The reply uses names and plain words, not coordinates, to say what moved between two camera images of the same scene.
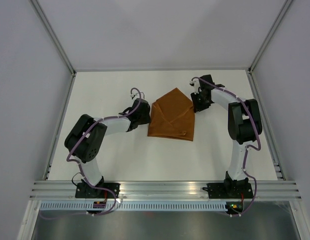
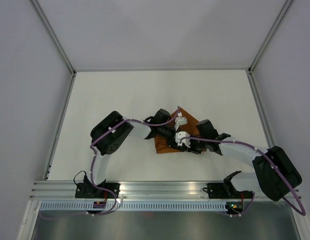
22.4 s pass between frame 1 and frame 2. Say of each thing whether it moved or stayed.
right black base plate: stayed
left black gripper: moved
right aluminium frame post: stayed
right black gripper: moved
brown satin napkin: moved
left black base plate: stayed
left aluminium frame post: stayed
